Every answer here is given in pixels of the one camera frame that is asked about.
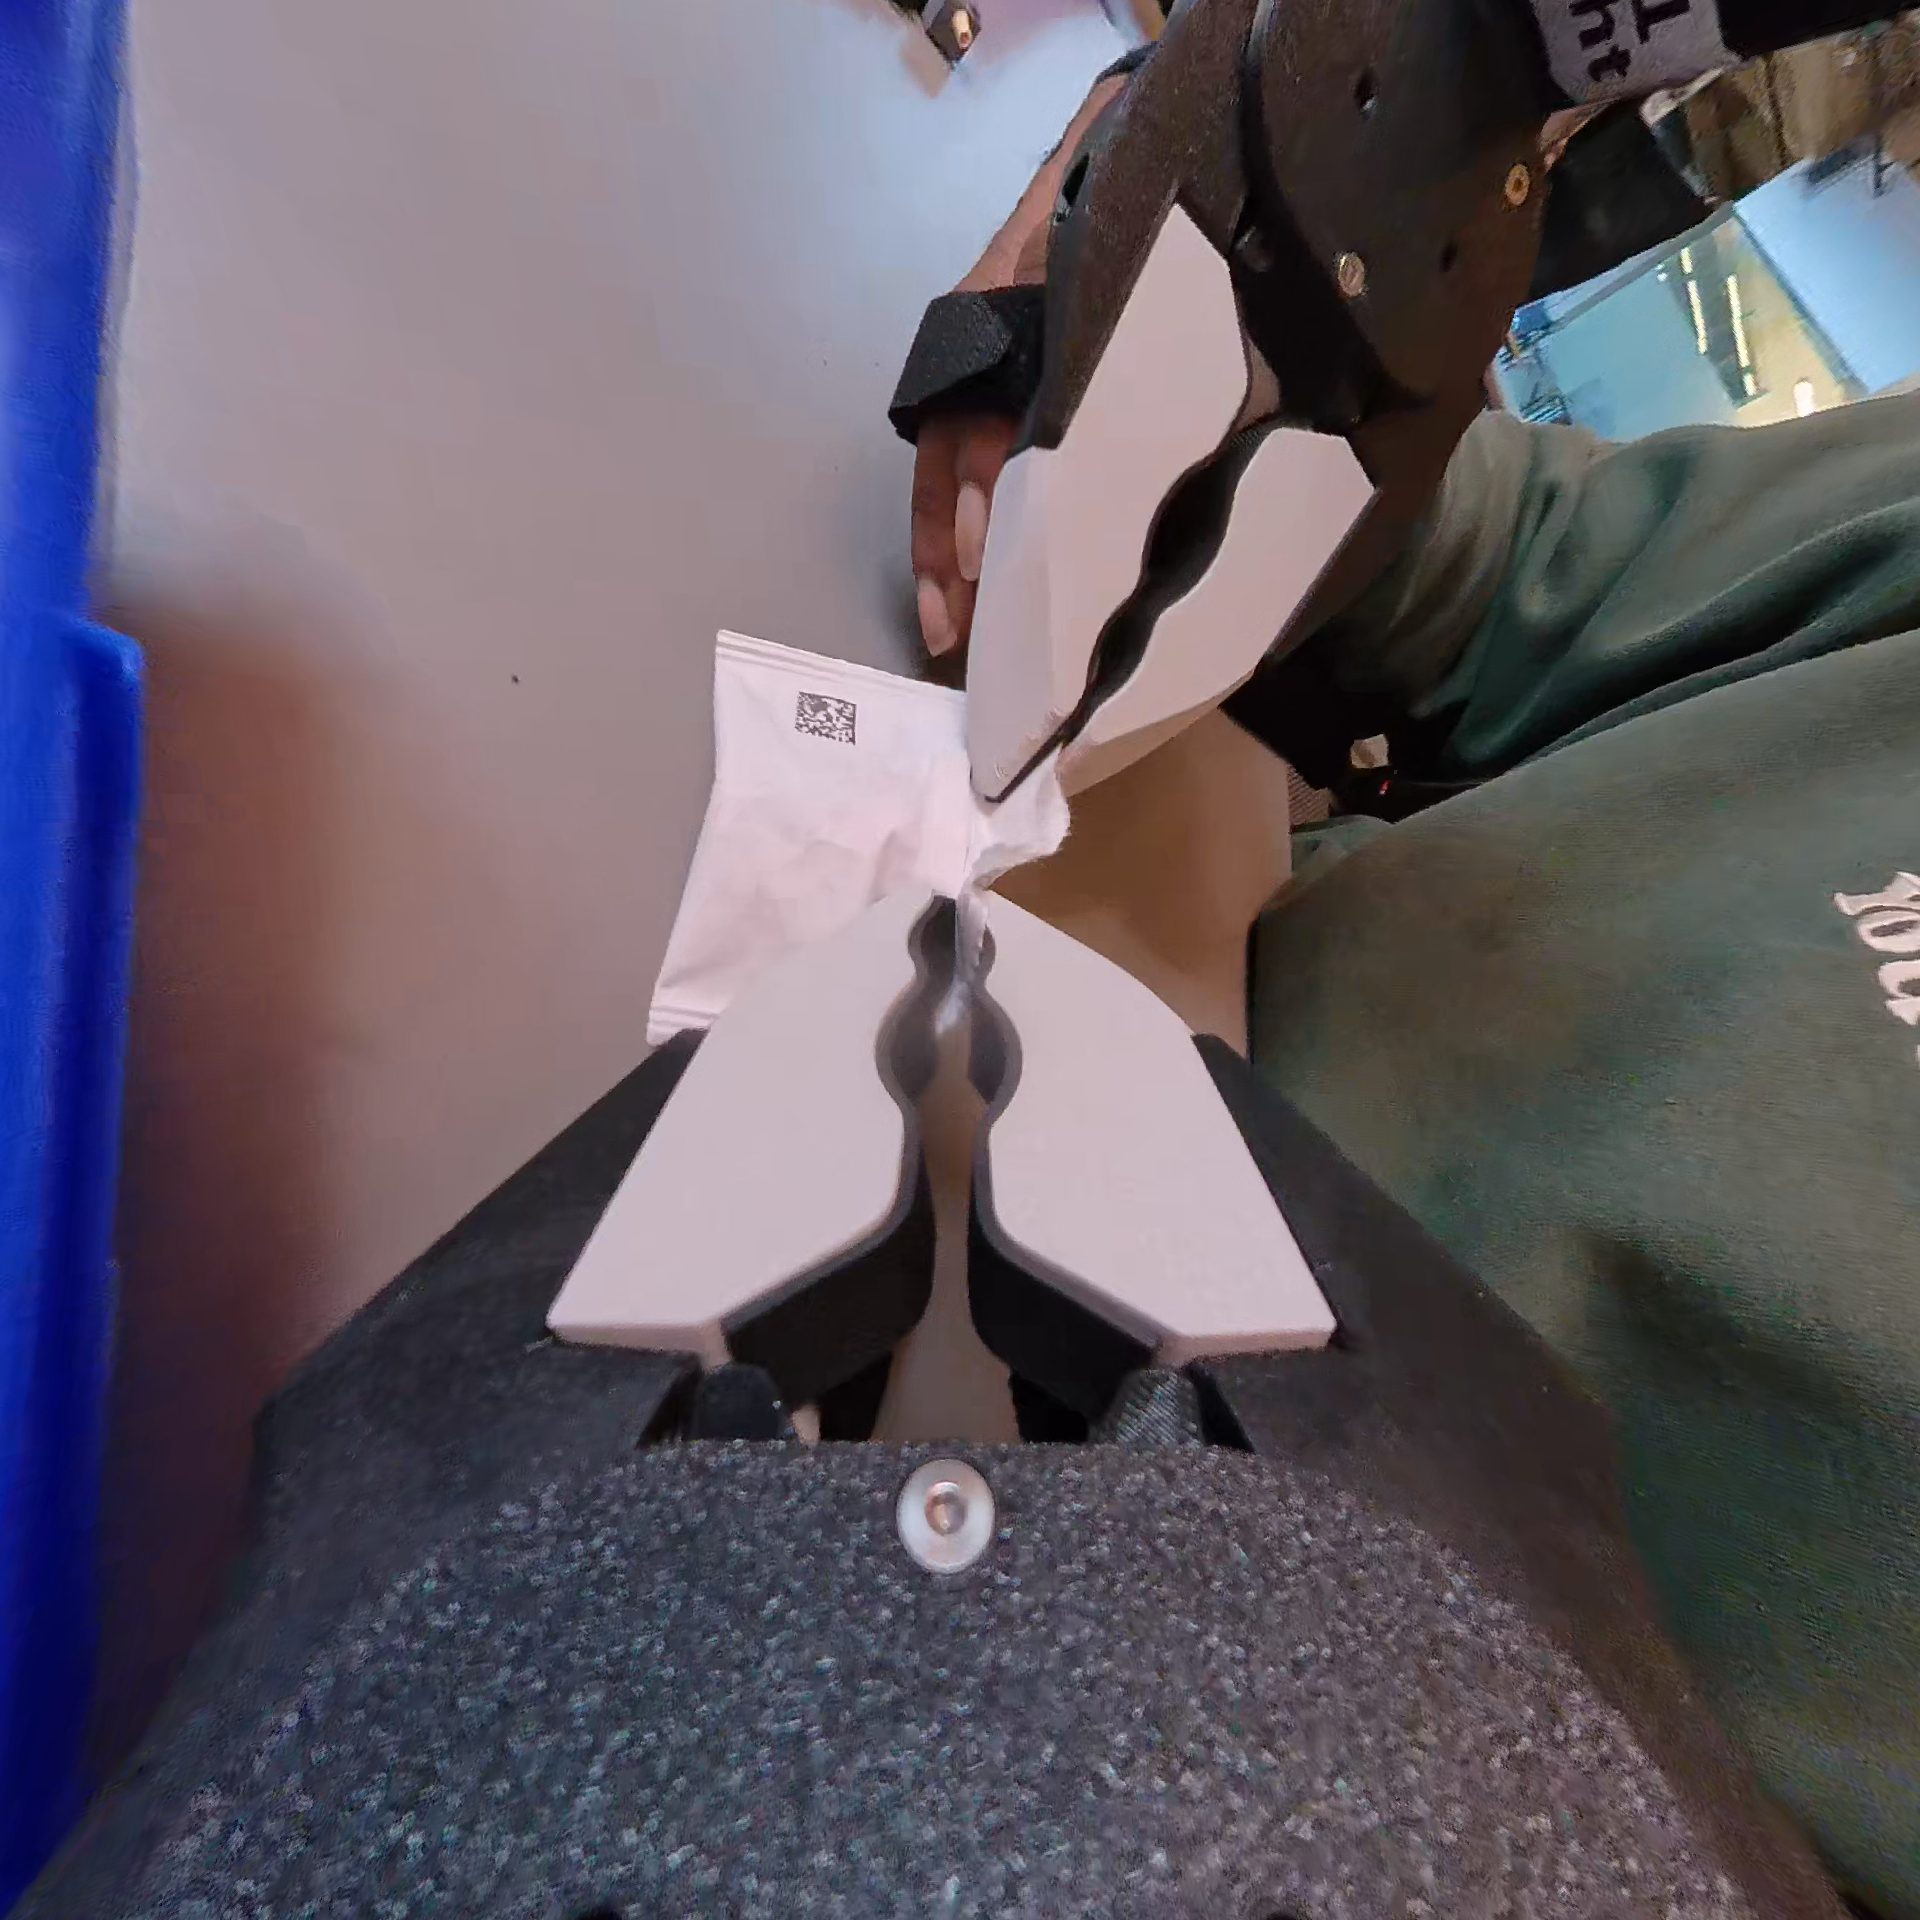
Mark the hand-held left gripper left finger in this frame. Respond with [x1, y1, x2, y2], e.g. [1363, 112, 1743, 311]
[549, 890, 957, 1357]

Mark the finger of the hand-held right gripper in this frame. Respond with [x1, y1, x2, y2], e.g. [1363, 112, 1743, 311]
[961, 195, 1276, 798]
[1051, 421, 1382, 807]

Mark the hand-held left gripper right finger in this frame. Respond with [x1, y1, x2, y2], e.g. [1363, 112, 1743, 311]
[961, 889, 1340, 1367]

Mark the small numbered paper bag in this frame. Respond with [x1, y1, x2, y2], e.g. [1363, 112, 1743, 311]
[645, 631, 1075, 1050]

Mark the blue plastic bin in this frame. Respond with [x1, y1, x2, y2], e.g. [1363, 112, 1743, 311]
[0, 0, 148, 1804]

